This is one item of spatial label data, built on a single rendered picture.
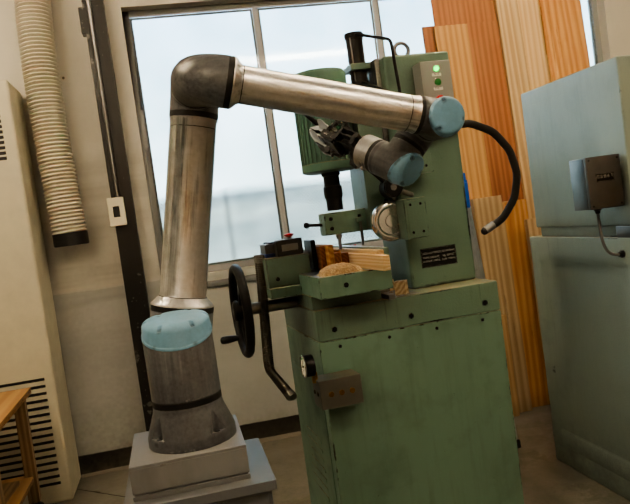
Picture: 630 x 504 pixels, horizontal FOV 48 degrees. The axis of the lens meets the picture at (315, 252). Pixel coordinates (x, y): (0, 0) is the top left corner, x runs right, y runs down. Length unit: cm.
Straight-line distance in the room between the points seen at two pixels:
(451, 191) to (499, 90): 159
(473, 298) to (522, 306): 143
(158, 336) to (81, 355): 203
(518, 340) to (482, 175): 82
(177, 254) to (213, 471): 50
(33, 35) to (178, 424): 227
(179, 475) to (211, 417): 13
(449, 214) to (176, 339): 108
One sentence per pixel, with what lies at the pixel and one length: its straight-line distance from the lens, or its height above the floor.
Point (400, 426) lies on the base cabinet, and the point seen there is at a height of 42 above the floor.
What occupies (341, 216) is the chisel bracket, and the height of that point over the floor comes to 105.
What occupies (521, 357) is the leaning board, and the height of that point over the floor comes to 26.
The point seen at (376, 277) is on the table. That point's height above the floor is 88.
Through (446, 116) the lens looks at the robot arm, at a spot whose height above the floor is 125.
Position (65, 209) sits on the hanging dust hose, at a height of 124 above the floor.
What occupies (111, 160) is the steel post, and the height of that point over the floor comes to 144.
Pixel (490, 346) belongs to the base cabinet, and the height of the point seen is 61.
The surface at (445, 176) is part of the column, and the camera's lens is 228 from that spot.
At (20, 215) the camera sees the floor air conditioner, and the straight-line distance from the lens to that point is 324.
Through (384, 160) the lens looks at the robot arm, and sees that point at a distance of 180.
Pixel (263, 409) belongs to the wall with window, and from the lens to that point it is 361.
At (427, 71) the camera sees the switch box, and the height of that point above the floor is 145.
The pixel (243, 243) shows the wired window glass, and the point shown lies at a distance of 357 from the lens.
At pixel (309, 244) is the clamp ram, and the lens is 219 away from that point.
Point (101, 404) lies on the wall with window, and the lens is 358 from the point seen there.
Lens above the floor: 107
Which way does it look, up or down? 3 degrees down
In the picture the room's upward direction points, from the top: 8 degrees counter-clockwise
